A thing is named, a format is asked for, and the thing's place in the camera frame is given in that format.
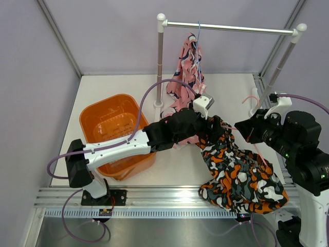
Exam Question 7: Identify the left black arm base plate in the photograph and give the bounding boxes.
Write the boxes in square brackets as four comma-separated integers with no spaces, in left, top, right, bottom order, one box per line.
[81,189,127,206]

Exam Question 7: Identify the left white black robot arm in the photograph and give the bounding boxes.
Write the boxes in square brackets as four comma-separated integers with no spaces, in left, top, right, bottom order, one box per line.
[65,109,209,205]

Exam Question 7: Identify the orange plastic basket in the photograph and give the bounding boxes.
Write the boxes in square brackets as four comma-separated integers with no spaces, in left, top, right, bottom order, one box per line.
[79,94,156,181]

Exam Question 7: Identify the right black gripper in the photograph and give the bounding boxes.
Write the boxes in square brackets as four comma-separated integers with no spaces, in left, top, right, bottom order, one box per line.
[235,108,296,158]

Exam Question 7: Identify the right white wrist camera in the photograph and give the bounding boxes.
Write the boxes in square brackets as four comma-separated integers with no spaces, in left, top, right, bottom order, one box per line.
[265,92,292,118]

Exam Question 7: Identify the aluminium rail frame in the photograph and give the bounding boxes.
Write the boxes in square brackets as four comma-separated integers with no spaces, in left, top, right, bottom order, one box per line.
[24,74,317,247]

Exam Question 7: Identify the pink wire hanger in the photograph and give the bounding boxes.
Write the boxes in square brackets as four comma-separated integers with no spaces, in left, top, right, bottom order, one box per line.
[221,96,267,165]

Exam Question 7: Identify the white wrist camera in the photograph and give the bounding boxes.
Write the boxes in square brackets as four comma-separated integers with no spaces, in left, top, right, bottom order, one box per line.
[192,94,214,119]
[265,92,292,118]

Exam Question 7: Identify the blue wire hanger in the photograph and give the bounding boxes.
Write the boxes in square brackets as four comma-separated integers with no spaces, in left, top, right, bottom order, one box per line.
[194,21,203,83]

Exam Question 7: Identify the orange camouflage shorts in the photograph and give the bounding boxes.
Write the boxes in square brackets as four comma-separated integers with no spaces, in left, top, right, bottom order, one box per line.
[197,116,289,214]

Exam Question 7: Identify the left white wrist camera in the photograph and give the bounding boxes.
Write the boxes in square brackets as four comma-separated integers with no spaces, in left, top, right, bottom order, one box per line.
[192,94,214,119]

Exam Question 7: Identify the metal clothes rack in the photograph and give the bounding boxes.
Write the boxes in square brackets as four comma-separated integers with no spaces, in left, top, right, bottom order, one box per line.
[152,12,308,133]

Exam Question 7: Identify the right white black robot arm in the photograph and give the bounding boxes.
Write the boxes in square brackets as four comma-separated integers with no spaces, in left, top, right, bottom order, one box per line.
[234,109,328,246]

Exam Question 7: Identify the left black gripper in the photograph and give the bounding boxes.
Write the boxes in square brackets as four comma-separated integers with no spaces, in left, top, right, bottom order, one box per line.
[174,103,224,144]

